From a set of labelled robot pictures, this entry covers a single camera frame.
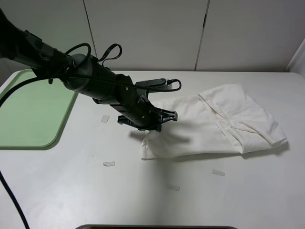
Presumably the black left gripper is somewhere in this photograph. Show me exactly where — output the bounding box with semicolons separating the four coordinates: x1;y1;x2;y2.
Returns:
112;95;178;132

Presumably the green plastic tray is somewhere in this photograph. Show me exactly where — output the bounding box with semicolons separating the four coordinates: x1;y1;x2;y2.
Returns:
0;79;77;149

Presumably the clear tape piece near left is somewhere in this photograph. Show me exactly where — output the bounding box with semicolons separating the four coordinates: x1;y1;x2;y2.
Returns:
103;161;115;167

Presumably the clear tape piece mid left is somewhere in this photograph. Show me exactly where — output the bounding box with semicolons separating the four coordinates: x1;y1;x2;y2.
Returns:
101;115;110;123

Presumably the clear tape piece near right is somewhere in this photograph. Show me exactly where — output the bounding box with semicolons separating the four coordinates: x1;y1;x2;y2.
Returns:
212;169;225;177

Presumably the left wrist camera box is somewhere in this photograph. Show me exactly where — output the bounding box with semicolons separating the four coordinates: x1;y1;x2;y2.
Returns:
135;78;173;90

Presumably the white short sleeve shirt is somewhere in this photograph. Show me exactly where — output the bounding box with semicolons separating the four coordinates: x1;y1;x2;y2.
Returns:
141;84;287;160

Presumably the clear tape piece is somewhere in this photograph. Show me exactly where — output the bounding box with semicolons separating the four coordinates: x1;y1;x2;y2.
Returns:
103;161;115;167
167;184;180;191
212;169;225;177

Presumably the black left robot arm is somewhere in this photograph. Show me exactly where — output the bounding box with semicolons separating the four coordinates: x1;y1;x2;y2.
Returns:
0;14;178;131

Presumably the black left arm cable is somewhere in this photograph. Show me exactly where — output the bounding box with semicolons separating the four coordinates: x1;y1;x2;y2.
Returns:
0;42;182;229

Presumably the clear tape piece near centre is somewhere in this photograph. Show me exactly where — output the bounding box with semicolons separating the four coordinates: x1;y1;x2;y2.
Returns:
167;184;180;191

